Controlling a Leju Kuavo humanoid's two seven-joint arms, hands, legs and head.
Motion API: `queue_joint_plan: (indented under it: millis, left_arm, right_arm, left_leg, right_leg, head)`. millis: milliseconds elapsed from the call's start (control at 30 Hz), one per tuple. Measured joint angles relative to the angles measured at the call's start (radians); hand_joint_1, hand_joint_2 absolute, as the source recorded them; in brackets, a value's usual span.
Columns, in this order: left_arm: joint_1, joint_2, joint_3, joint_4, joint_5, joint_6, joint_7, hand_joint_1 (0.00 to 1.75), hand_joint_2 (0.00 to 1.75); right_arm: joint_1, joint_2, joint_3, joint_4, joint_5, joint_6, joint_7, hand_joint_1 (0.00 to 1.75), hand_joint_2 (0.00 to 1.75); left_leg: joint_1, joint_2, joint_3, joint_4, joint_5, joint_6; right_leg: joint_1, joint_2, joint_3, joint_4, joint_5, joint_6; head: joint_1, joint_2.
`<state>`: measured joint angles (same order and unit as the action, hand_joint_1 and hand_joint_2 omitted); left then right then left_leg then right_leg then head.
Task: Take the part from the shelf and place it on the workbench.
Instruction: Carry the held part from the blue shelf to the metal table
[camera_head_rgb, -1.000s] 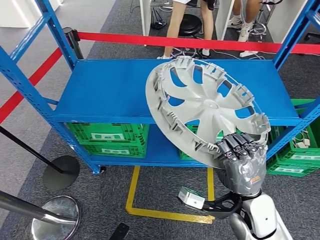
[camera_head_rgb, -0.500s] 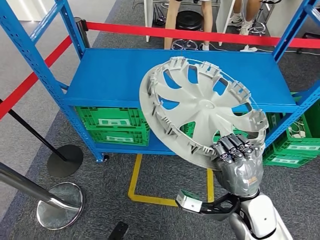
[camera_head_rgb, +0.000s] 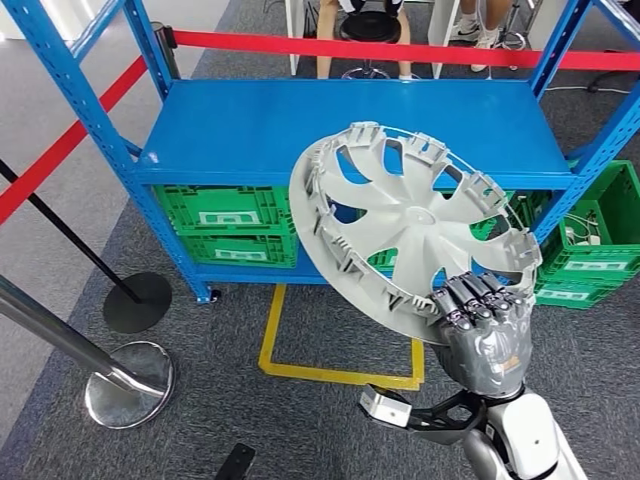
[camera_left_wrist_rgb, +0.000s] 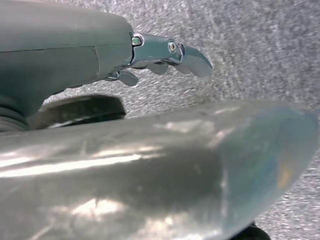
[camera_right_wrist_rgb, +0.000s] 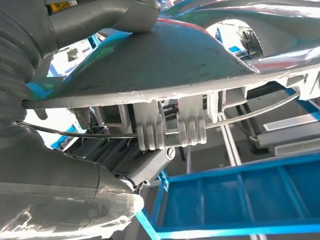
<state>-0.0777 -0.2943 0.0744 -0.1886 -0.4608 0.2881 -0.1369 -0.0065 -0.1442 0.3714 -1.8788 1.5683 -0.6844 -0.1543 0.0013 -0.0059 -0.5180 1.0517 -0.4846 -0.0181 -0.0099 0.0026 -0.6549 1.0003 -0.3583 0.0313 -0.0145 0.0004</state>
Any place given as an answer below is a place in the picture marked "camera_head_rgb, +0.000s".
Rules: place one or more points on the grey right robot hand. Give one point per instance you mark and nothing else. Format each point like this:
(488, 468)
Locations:
(484, 358)

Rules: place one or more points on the grey plastic wheel hubcap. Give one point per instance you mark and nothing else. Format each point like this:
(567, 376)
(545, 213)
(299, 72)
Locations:
(415, 218)

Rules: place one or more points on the blue metal shelf rack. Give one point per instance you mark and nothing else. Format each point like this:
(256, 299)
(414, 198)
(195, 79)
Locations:
(300, 126)

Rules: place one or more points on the yellow floor marking tape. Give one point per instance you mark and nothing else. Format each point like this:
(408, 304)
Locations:
(340, 376)

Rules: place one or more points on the black round stool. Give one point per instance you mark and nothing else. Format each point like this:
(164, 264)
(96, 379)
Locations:
(370, 26)

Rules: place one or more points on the person on black stool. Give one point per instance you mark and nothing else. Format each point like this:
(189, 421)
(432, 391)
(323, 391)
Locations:
(327, 40)

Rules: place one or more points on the black stanchion with round base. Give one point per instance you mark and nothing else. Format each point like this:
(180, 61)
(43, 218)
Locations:
(140, 305)

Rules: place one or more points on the chrome stanchion with round base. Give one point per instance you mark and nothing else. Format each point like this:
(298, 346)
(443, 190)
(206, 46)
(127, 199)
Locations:
(132, 384)

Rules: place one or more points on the black barrier post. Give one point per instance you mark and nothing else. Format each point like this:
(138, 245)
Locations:
(167, 53)

